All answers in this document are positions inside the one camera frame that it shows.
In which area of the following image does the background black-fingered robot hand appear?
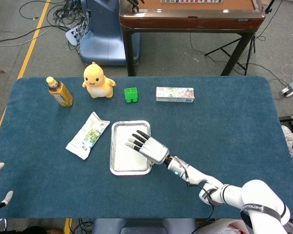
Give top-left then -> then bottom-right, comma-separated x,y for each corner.
126,0 -> 145,12

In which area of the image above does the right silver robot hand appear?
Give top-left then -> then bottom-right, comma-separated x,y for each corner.
125,130 -> 170,165

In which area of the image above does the silver metal tray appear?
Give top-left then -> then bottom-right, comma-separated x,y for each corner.
109,120 -> 153,176

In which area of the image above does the blue felt table cloth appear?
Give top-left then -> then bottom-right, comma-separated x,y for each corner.
0,75 -> 293,219

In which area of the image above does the row of face-up mahjong tiles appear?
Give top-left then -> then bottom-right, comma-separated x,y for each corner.
160,0 -> 223,4

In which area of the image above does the floral toothpaste box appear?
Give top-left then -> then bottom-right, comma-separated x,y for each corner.
155,86 -> 195,103

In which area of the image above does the green plastic block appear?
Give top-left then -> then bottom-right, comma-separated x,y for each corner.
124,87 -> 139,104

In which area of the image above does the brown mahjong table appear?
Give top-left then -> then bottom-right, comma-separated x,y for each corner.
119,0 -> 267,77

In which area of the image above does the white green snack bag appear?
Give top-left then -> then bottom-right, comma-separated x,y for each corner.
65,111 -> 111,160

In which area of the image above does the grey-blue robot body base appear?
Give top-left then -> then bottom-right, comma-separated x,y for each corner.
91,218 -> 197,234

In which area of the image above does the yellow plush dinosaur toy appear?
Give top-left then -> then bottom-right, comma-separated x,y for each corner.
82,61 -> 117,99

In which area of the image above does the tea bottle with yellow cap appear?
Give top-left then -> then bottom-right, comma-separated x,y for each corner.
45,76 -> 74,108

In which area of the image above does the black tripod stand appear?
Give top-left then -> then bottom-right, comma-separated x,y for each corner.
204,0 -> 276,76

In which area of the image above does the white shoe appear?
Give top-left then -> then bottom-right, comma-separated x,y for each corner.
281,125 -> 293,158

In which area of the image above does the white power strip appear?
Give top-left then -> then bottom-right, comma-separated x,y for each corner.
279,80 -> 293,98

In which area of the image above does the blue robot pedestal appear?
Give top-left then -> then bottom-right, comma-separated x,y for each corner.
79,0 -> 141,66

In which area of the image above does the tangle of black floor cables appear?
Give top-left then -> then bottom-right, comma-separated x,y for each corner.
19,0 -> 91,51

